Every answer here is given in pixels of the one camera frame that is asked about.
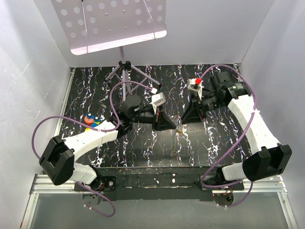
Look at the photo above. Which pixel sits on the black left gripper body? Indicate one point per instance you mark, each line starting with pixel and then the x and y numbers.
pixel 148 116

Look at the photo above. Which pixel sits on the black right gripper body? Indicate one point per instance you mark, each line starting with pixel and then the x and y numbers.
pixel 208 104

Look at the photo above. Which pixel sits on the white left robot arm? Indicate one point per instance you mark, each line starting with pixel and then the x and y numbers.
pixel 59 158

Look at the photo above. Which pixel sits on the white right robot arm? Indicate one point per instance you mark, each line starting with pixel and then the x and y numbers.
pixel 269 157

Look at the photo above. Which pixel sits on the orange blue toy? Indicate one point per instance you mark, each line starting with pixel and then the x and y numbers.
pixel 92 120

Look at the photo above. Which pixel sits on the white perforated music stand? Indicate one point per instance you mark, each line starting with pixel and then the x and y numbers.
pixel 97 25

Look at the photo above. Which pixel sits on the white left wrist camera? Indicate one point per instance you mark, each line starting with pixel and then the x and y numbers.
pixel 157 100

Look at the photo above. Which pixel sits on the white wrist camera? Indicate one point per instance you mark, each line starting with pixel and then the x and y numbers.
pixel 195 85
pixel 157 100

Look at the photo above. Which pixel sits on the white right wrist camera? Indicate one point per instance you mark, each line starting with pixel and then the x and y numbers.
pixel 195 85

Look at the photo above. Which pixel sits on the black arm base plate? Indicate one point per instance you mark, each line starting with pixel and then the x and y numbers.
pixel 151 183

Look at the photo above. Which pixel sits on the aluminium rail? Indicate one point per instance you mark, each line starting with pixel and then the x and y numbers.
pixel 260 205

